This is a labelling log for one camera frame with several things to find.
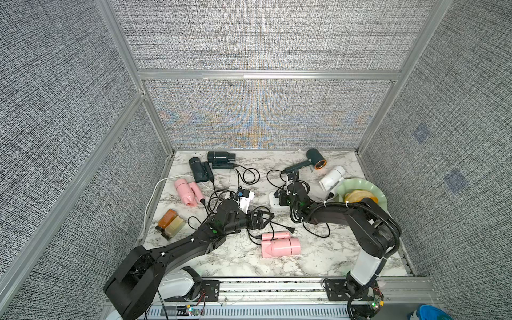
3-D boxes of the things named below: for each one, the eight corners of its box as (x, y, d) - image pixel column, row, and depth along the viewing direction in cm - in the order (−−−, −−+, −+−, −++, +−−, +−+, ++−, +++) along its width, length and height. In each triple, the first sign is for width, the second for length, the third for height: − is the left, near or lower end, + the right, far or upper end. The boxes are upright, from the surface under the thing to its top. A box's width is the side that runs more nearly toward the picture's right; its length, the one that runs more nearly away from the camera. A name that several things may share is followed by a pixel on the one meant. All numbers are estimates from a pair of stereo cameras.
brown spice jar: (158, 229, 91) (154, 225, 88) (171, 211, 97) (168, 207, 93) (166, 233, 90) (163, 230, 86) (180, 215, 95) (177, 211, 92)
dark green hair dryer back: (208, 169, 113) (206, 162, 108) (210, 156, 119) (208, 149, 114) (234, 169, 113) (233, 162, 108) (235, 156, 119) (234, 149, 114)
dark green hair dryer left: (197, 187, 105) (195, 182, 101) (189, 164, 115) (187, 158, 111) (215, 180, 107) (214, 175, 104) (206, 158, 118) (204, 153, 114)
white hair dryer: (331, 196, 101) (334, 191, 97) (317, 186, 105) (320, 180, 101) (349, 179, 108) (352, 173, 104) (335, 169, 112) (338, 164, 108)
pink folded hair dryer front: (261, 257, 83) (262, 252, 78) (261, 236, 89) (261, 230, 84) (299, 257, 83) (302, 252, 78) (296, 236, 89) (299, 230, 84)
